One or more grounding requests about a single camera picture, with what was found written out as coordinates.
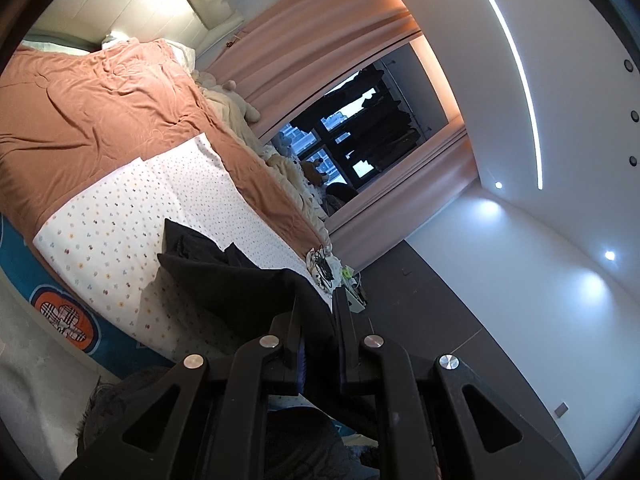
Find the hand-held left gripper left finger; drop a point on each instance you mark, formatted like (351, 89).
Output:
(300, 360)

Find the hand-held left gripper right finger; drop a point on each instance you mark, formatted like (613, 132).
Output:
(341, 360)

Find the black button shirt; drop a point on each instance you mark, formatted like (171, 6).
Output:
(240, 285)

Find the small white nightstand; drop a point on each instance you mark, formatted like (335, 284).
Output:
(352, 297)

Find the person's grey patterned pants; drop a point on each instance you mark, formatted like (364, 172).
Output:
(300, 445)

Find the green small object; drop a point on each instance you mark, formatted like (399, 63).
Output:
(346, 272)

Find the white patterned cloth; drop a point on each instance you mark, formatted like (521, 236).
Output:
(312, 260)

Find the dark round object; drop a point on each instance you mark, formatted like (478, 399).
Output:
(341, 194)

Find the pink curtain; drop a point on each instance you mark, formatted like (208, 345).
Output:
(400, 190)
(310, 35)

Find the brown plush toy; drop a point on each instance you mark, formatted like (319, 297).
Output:
(312, 171)

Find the beige fluffy blanket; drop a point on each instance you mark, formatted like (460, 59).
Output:
(280, 170)

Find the window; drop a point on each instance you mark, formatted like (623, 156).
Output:
(310, 152)

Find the dotted window seat cushion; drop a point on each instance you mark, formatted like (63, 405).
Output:
(287, 152)

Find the white dotted bed sheet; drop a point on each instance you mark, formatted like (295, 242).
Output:
(150, 210)

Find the long black hanging coat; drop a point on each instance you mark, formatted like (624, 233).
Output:
(340, 100)

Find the beige plush toy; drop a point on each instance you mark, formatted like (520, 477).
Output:
(240, 100)

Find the blue printed mattress cover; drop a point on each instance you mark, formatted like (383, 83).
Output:
(30, 280)

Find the orange blanket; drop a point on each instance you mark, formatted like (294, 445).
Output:
(100, 110)

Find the ceiling light strip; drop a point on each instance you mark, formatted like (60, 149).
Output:
(525, 85)

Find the cream leather bed headboard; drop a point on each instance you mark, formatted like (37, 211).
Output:
(125, 0)

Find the wall socket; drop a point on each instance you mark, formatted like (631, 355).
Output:
(561, 409)

